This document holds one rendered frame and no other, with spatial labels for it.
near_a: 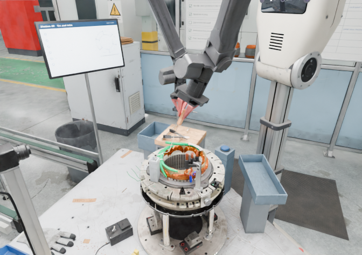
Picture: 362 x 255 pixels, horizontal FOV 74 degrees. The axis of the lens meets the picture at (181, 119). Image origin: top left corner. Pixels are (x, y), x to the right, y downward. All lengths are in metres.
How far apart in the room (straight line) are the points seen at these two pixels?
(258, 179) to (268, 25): 0.61
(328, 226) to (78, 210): 1.94
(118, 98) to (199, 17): 1.41
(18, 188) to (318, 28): 0.97
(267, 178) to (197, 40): 2.31
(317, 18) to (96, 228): 1.17
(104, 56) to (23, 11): 2.76
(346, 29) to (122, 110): 2.62
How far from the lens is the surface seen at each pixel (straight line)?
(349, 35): 2.96
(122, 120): 3.29
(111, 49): 1.81
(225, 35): 0.64
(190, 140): 1.16
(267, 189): 1.00
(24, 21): 4.47
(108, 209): 1.26
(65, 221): 1.27
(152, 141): 1.19
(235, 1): 0.59
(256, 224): 1.13
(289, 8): 0.99
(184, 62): 0.67
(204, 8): 3.04
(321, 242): 2.33
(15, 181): 0.64
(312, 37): 0.97
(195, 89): 0.74
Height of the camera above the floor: 1.66
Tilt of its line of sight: 26 degrees down
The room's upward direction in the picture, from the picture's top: straight up
